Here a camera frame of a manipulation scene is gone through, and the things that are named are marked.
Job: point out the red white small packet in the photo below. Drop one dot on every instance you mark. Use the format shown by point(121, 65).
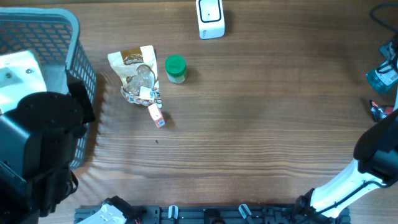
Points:
point(156, 115)

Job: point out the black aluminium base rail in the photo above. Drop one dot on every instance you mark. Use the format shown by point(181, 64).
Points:
point(267, 214)

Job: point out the blue Listerine mouthwash bottle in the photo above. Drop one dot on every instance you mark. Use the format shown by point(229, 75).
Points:
point(383, 78)

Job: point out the brown Pantree snack pouch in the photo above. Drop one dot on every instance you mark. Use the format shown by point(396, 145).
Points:
point(137, 70)

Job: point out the white barcode scanner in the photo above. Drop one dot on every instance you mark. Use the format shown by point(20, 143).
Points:
point(210, 16)

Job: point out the grey plastic mesh basket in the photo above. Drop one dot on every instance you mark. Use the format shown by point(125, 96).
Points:
point(54, 36)

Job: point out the green lid jar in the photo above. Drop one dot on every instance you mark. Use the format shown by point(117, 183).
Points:
point(176, 69)

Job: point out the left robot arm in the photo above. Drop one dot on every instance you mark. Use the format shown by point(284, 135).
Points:
point(38, 142)

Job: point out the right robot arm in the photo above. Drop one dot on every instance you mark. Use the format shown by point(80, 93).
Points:
point(374, 166)

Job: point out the black red hex wrench pack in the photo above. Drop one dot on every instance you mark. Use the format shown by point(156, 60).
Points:
point(378, 111)

